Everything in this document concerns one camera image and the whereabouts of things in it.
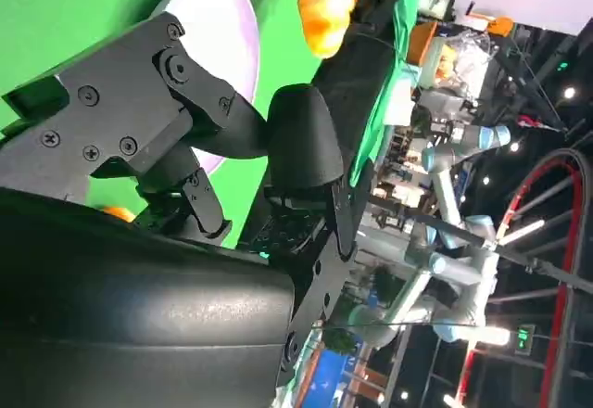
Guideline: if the lilac plate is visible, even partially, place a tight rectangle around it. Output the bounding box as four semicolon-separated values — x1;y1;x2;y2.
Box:
152;0;260;173

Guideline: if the green lit exit sign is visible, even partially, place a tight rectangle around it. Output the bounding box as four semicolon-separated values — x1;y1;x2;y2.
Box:
512;325;535;352

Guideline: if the green table cloth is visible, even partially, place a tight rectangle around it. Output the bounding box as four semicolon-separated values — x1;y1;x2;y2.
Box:
0;0;427;251

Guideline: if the orange bin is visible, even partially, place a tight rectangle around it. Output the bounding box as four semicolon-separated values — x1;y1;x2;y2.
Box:
406;20;437;67

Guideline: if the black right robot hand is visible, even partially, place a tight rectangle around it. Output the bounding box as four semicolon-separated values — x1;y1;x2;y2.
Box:
0;11;359;408

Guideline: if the orange and white bread roll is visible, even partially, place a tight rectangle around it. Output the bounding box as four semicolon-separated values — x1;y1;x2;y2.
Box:
296;0;365;60
102;206;138;223

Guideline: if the red hoop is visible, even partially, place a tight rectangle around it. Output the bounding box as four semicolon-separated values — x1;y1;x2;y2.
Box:
498;147;590;408

